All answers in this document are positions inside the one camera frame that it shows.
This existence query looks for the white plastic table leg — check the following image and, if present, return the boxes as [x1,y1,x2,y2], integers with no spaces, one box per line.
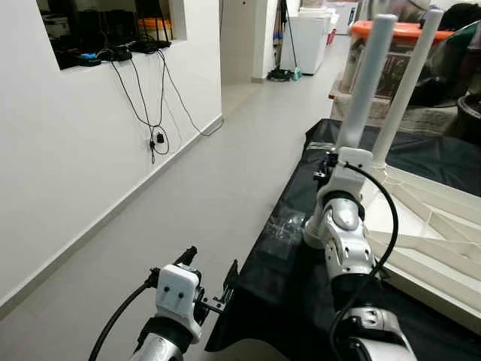
[303,14,398,249]
[372,6,444,168]

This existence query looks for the white plastic table top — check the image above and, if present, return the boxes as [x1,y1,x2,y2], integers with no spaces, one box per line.
[304,162,481,333]

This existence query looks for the black plastic table cover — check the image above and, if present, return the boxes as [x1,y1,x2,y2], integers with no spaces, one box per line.
[204,119,481,361]

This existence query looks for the clear plastic tape piece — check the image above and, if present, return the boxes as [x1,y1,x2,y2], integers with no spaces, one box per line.
[262,212,307,260]

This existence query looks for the floor mop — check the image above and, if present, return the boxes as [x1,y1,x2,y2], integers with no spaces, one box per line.
[267,0,301,82]

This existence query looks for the beige patterned bench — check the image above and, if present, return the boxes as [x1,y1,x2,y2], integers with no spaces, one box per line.
[331,94,470,138]

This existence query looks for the orange lid storage box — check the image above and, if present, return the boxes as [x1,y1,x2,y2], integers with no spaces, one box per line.
[342,19,458,100]

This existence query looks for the black bag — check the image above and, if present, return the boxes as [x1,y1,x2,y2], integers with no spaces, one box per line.
[410,4,481,106]

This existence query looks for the black wifi router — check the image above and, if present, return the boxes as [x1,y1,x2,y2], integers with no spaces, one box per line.
[98,8,174,55]

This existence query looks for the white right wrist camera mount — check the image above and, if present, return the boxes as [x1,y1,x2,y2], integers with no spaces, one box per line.
[319,148,374,200]

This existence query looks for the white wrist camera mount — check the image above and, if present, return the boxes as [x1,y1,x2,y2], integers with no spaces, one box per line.
[319,148,374,200]
[154,265,202,335]

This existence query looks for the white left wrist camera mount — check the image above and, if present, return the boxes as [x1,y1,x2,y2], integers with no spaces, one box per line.
[154,265,202,335]

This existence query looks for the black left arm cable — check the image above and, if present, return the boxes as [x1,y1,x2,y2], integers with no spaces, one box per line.
[89,275,160,361]

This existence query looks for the black wall cable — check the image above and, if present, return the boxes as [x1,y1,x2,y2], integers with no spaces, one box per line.
[109,49,225,164]

